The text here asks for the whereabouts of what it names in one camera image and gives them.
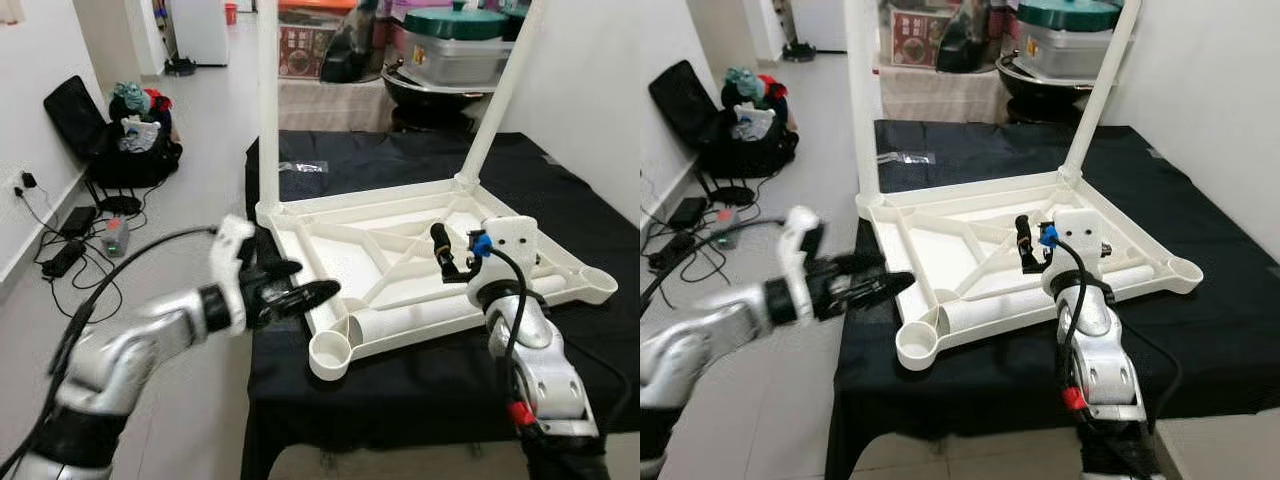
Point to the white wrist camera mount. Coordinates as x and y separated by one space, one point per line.
510 240
1078 230
232 250
800 230

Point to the small red bin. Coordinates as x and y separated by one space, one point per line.
231 12

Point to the red cloth item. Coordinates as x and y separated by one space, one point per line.
158 100
772 88

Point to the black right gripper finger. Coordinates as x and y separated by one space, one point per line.
1023 235
441 245

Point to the white plastic wrapper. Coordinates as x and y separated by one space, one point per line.
755 121
140 133

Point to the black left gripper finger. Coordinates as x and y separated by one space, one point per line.
882 292
312 297
862 263
282 268

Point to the grey box device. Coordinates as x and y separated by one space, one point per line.
725 225
117 237

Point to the black wok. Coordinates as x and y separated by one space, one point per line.
430 100
1040 95

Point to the clear plastic storage container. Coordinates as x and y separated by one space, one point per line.
455 60
1065 50

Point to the white cabinet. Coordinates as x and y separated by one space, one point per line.
195 30
815 20

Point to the small black floor item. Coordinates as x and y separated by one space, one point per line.
180 68
798 52

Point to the black wall plug charger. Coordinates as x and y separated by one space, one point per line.
28 180

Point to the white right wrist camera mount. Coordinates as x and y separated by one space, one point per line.
1078 230
510 240

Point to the black plastic bag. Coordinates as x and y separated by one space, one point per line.
350 50
965 40

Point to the black tablecloth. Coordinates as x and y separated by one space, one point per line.
1000 400
420 400

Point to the black power adapter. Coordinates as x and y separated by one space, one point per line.
62 258
78 220
688 212
668 255

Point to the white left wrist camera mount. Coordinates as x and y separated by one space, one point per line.
800 230
232 250

